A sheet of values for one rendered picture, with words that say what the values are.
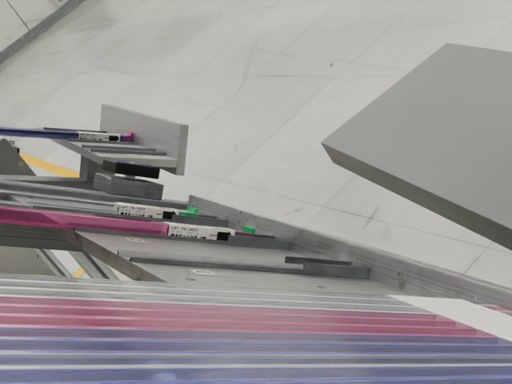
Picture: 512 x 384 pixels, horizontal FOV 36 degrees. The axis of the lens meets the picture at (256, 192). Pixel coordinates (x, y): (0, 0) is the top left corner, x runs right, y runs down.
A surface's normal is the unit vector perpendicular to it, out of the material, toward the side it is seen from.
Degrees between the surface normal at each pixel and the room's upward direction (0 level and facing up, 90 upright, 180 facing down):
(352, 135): 0
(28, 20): 90
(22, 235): 90
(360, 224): 0
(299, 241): 42
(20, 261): 90
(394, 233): 0
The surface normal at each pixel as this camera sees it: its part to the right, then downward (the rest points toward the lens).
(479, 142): -0.51, -0.75
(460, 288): -0.84, -0.11
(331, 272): 0.51, 0.13
